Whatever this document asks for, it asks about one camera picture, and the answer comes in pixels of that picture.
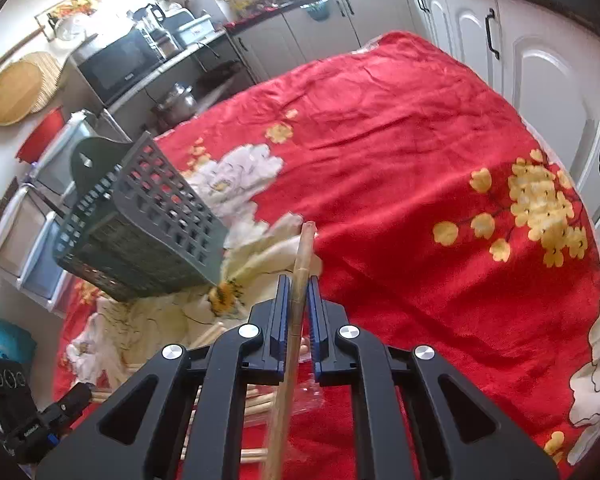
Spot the bamboo chopstick pair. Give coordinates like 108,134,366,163
259,221,316,480

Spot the dark green utensil basket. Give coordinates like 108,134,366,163
53,134,227,301

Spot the plastic drawer tower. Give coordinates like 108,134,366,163
17,110,97,312
0,185,50,280

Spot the red floral tablecloth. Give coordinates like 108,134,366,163
53,32,600,478

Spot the red plastic basin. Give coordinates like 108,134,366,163
16,106,66,164

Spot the round woven bamboo tray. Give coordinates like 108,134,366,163
0,52,61,127

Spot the steel cooking pot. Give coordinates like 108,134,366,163
152,82,197,130

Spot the black microwave oven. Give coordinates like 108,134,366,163
70,28,163,106

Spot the black electric kettle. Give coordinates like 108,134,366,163
131,3,166,42

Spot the teal hanging bin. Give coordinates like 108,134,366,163
301,0,330,22

